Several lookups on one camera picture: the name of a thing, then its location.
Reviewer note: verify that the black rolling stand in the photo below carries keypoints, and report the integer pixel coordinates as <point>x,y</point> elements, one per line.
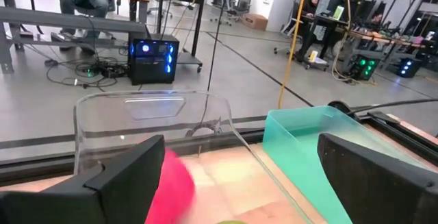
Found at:
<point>196,28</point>

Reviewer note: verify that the grey office chair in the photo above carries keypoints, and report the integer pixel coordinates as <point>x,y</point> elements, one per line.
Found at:
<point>243,1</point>

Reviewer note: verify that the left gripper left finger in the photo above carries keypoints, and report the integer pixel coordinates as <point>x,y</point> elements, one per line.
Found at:
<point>130,183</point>

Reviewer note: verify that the black floor power strip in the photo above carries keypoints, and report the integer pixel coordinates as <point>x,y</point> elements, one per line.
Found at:
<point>113,71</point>

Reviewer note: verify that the teal plastic bin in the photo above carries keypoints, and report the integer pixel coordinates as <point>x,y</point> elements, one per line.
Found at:
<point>294,155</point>

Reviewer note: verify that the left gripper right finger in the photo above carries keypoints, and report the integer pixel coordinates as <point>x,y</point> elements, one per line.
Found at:
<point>376,189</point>

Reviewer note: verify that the red squeeze bottle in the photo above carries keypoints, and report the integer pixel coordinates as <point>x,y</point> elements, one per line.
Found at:
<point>174,189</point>

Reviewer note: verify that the green white sign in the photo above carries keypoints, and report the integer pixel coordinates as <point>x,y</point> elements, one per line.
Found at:
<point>338,13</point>

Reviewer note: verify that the black desk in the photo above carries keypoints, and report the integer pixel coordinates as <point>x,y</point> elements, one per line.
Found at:
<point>325,20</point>

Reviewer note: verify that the grey metal bench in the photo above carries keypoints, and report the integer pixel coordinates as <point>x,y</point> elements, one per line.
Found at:
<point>68,22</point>

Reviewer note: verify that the green toy apple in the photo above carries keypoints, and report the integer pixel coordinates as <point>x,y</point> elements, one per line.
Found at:
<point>232,222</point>

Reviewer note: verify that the cardboard box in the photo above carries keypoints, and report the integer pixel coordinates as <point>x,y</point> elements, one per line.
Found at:
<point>255,22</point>

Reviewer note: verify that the computer tower green lights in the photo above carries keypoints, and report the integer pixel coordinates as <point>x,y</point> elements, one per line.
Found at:
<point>362,68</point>

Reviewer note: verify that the clear plastic bin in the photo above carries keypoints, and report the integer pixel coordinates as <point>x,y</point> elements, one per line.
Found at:
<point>154,128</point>

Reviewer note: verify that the computer tower blue lights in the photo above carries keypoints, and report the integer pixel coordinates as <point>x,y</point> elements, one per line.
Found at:
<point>409,68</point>
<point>152,70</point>

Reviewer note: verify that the black round corner fixture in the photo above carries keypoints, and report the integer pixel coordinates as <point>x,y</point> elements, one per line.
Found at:
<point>338,107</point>

